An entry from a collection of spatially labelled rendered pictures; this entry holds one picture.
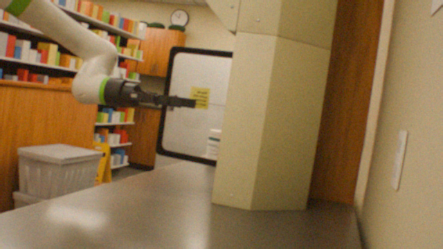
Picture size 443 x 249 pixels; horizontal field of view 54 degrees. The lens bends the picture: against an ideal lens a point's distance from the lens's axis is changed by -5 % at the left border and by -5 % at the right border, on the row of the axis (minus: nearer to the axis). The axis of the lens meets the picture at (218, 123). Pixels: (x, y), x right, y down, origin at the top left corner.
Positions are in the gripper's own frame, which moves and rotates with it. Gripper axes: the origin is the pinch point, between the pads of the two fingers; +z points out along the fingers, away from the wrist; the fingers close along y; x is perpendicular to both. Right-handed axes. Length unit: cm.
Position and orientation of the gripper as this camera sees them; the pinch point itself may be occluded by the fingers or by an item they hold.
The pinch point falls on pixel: (185, 103)
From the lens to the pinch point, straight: 139.6
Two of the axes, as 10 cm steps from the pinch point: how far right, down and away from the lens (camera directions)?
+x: -1.5, 9.9, 0.6
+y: 2.5, -0.2, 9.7
